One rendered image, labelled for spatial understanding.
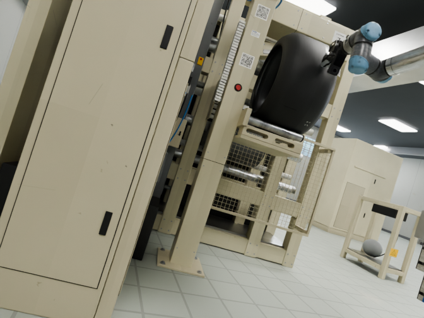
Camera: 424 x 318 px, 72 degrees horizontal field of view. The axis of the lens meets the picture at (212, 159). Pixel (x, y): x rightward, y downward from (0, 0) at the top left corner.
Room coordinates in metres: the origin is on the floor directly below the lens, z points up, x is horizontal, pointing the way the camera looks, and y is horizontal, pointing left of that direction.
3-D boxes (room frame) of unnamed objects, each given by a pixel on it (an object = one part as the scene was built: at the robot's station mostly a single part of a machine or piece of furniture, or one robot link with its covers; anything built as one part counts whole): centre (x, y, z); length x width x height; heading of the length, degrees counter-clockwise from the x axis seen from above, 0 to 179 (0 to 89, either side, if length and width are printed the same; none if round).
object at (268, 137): (1.63, -0.28, 0.83); 0.36 x 0.09 x 0.06; 100
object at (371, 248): (3.40, -2.14, 0.40); 0.60 x 0.35 x 0.80; 19
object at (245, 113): (1.74, -0.08, 0.90); 0.40 x 0.03 x 0.10; 10
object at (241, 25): (1.66, 0.07, 1.19); 0.05 x 0.04 x 0.48; 10
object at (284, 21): (2.08, -0.33, 1.71); 0.61 x 0.25 x 0.15; 100
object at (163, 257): (1.71, -0.01, 0.01); 0.27 x 0.27 x 0.02; 10
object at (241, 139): (1.77, -0.25, 0.80); 0.37 x 0.36 x 0.02; 10
